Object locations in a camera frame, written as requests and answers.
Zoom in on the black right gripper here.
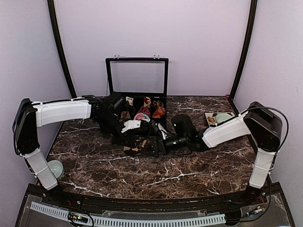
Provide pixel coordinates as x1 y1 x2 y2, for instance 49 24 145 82
141 134 188 158

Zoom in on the brown argyle sock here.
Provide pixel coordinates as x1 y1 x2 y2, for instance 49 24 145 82
123 140 147 157

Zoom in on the maroon purple orange striped sock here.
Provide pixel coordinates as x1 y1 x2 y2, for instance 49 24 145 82
151 106 166 119

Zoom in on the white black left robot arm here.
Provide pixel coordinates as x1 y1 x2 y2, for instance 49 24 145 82
12 92 141 206

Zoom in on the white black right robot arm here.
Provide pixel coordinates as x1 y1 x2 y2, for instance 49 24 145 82
147 102 289 205

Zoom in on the pink white rolled sock right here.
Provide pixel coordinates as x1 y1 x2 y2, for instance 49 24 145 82
134 113 151 122

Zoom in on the maroon teal rolled sock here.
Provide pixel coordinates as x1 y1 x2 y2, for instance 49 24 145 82
137 106 151 117

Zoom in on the cream brown rolled sock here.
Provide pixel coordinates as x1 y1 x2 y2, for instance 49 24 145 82
125 96 134 106

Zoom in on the leopard pattern rolled sock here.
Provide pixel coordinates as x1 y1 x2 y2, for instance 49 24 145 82
151 101 164 109

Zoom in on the black sock organizer box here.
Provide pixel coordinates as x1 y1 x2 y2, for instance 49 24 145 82
105 57 169 111

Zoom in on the square floral ceramic plate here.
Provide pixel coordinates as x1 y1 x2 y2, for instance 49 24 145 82
205 112 235 126

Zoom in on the pale green ceramic bowl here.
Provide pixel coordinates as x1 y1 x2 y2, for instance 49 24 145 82
215 113 233 123

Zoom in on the pale green bowl left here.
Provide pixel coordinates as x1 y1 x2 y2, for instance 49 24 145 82
48 160 64 180

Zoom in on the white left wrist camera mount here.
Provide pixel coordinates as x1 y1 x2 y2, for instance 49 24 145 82
121 120 141 133

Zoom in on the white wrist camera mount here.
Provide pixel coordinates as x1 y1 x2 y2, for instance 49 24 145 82
121 120 141 133
150 121 169 140

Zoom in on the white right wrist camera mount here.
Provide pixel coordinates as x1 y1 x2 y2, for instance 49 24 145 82
150 121 169 140

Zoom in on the white slotted cable duct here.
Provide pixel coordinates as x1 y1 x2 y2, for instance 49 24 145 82
30 202 226 227

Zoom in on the black front table rail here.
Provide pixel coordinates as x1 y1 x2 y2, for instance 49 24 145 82
26 183 282 213

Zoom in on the black left frame post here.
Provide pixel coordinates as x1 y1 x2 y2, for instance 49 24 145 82
47 0 77 98

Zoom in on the black frame post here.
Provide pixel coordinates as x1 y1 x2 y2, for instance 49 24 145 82
47 0 77 98
229 0 258 102

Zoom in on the black right frame post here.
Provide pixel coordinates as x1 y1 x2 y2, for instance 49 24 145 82
229 0 258 102

